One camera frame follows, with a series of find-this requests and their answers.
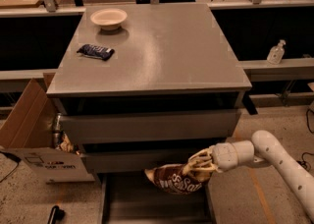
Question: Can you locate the dark blue snack bar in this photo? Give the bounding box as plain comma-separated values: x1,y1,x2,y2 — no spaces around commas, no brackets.
78,44,115,61

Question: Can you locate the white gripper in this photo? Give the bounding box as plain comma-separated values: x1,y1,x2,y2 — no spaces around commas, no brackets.
183,140,254,183

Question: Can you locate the brown chip bag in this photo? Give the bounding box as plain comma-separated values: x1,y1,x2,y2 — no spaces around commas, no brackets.
144,164,207,195

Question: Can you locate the metal can in box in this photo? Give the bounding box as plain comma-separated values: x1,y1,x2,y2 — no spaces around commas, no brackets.
52,113,63,148

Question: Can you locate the grey drawer cabinet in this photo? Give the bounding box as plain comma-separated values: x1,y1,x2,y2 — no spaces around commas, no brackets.
46,2,253,183

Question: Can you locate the grey middle drawer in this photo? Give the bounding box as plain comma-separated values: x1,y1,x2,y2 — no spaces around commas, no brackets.
81,147,199,173

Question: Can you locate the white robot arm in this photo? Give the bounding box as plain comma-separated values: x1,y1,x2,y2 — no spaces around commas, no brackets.
183,130,314,221

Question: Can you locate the cardboard box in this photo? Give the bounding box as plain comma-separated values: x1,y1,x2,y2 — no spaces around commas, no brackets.
0,73,94,183

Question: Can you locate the grey bottom drawer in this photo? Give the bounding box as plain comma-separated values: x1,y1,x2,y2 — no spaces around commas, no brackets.
98,172,216,224

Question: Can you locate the black object on floor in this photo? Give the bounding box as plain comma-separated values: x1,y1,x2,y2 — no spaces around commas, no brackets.
47,205,65,224

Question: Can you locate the grey drawer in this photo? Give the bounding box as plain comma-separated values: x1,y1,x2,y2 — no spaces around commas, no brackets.
81,147,199,173
98,172,216,224
61,109,240,144

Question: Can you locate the crumpled wrapper in box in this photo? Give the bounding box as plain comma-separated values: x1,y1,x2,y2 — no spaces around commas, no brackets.
57,134,80,154

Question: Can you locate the white bowl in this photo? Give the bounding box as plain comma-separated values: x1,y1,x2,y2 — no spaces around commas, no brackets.
90,8,128,30

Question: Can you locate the grey top drawer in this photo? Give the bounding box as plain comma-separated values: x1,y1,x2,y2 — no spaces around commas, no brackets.
61,109,240,144

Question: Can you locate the clear sanitizer bottle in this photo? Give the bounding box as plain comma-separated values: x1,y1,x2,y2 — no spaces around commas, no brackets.
267,39,286,64

